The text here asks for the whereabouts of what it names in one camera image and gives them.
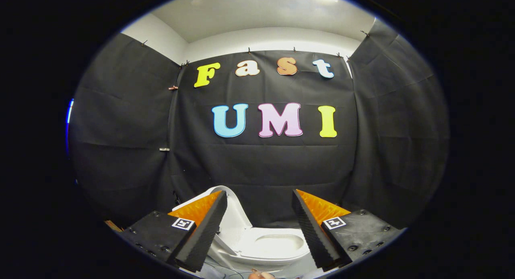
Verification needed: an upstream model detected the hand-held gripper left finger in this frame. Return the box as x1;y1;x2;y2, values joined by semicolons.
120;190;229;273

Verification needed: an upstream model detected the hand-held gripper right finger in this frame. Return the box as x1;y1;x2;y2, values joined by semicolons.
291;189;405;272

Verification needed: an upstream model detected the white toilet seat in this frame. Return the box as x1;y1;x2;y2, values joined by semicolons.
231;227;311;261

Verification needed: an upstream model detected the white toilet bowl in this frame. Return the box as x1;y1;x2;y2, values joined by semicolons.
206;247;311;272

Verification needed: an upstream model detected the black backdrop cloth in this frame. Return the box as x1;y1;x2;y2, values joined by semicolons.
68;18;450;231

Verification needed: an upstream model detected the thin black floor cable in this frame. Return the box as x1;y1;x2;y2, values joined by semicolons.
203;261;252;279

